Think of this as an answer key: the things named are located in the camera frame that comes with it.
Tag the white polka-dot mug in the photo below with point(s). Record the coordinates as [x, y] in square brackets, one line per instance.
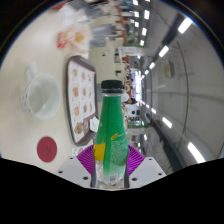
[43, 96]

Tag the ceiling air conditioner unit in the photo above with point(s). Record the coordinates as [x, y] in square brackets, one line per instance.
[169, 69]

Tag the brown food tray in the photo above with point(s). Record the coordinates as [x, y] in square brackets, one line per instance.
[80, 96]

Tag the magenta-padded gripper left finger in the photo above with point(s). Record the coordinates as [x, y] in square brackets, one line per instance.
[71, 170]

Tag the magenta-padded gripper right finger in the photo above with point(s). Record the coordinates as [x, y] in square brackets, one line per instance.
[146, 170]

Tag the flat round red coaster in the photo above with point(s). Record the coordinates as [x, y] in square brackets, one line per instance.
[47, 149]

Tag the green plastic drink bottle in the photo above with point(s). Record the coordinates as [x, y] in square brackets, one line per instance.
[111, 133]

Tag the group of ceiling lights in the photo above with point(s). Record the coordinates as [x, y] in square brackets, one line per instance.
[185, 25]

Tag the crumpled white napkin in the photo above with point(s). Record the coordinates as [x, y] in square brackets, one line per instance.
[94, 124]

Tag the person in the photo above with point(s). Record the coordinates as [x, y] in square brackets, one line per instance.
[125, 97]

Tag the group of beige chairs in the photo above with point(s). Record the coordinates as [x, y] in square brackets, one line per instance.
[103, 58]

